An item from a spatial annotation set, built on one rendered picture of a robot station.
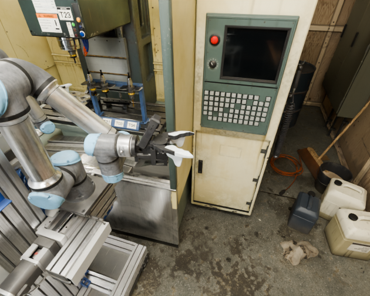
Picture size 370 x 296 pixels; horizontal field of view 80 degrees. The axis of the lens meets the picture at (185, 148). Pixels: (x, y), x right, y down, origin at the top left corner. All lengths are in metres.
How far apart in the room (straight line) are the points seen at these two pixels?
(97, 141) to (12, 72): 0.29
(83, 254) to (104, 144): 0.55
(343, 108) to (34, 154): 3.00
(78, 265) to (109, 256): 0.84
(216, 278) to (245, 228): 0.54
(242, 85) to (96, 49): 1.58
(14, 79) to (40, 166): 0.29
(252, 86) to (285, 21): 0.35
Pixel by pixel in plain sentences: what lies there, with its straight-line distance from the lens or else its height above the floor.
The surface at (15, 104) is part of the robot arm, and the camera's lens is 0.79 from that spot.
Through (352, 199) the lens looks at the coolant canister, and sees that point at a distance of 2.42.
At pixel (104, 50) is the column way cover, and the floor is 1.30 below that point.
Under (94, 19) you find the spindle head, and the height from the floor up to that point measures 1.64.
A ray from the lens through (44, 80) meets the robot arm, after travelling 0.86.
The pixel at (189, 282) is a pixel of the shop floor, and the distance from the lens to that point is 2.00.
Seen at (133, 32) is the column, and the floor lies 1.47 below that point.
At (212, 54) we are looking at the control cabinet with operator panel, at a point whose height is 1.52.
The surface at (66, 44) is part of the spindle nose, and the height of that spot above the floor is 1.46.
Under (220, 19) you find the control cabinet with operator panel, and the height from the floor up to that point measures 1.70.
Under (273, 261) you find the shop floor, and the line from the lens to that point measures 2.19.
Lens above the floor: 1.88
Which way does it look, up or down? 38 degrees down
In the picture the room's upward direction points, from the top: straight up
